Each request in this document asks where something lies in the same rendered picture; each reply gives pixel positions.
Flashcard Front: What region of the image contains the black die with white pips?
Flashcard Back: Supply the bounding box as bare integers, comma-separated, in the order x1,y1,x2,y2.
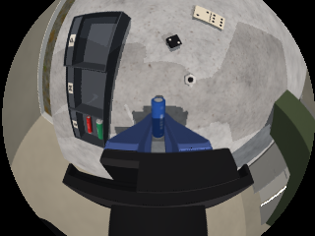
166,34,182,48

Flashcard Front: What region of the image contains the green battery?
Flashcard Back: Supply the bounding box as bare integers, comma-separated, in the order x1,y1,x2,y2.
96,119,103,140

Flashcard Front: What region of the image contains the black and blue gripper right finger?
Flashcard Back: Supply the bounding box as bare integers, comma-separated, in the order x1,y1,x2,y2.
164,113,213,152

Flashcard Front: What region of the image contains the cream domino tile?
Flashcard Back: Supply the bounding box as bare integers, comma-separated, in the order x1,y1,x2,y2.
192,5,225,30

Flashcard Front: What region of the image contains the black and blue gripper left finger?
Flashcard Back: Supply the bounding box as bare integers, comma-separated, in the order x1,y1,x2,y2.
104,113,153,152

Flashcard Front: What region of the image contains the white hex nut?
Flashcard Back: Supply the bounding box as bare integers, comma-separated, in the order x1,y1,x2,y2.
184,73,196,86

